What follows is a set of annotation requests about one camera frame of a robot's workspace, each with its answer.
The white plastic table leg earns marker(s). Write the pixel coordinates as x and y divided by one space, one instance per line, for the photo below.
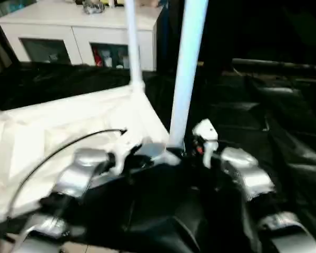
134 42
187 68

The white plastic table top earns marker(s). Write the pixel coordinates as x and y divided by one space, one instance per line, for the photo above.
58 126

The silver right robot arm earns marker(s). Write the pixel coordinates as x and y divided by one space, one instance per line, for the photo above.
258 195

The black work mat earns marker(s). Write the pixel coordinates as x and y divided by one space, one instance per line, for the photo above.
242 132

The white sideboard with glass doors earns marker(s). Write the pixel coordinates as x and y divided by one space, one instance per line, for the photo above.
68 26

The clear glass ornament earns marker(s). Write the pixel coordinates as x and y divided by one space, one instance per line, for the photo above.
94 6

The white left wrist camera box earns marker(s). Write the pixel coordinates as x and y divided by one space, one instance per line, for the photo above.
127 153

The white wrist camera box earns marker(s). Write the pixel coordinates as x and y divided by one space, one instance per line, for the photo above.
205 134
127 153

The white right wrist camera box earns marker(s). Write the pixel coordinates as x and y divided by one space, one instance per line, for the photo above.
205 134

